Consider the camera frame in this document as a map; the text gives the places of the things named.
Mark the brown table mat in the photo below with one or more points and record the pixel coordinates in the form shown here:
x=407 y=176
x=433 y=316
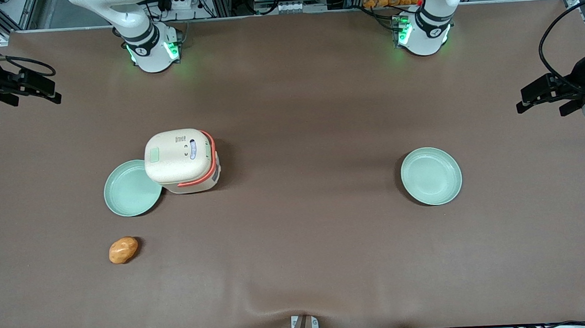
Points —
x=302 y=253

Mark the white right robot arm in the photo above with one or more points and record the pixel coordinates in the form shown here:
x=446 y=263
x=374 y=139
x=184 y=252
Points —
x=151 y=54

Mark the pale green round plate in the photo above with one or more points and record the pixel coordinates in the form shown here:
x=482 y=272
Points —
x=431 y=176
x=129 y=192

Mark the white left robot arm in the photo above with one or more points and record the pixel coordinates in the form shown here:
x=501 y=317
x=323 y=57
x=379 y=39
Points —
x=428 y=32

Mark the white power strip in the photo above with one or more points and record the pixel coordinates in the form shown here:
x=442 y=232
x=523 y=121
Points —
x=181 y=1

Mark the orange brown bread roll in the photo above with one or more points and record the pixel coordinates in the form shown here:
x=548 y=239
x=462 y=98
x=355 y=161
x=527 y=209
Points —
x=123 y=250

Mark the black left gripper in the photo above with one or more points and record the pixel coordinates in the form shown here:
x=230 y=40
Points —
x=581 y=74

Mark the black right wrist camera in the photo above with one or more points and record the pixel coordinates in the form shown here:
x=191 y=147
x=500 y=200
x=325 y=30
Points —
x=38 y=83

